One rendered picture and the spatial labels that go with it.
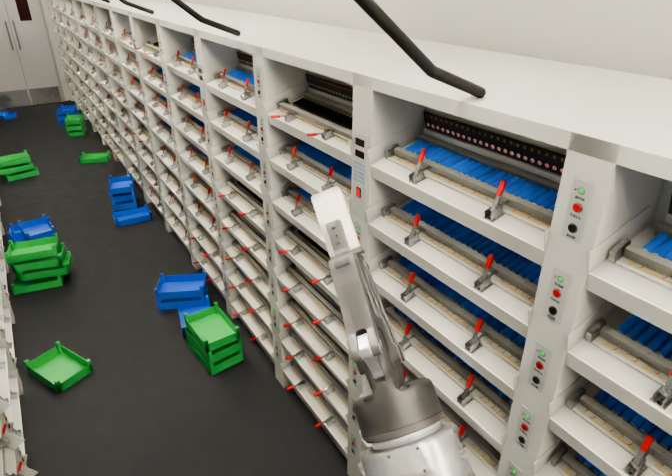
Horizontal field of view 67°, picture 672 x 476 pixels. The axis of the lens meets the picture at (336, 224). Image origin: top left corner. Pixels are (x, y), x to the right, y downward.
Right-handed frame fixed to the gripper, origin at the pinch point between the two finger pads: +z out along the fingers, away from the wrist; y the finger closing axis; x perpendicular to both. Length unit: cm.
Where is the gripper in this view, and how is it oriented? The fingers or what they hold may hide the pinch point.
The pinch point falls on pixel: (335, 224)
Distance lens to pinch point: 50.3
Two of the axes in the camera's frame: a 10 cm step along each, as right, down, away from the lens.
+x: -9.2, 3.5, 1.5
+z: -3.0, -9.1, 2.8
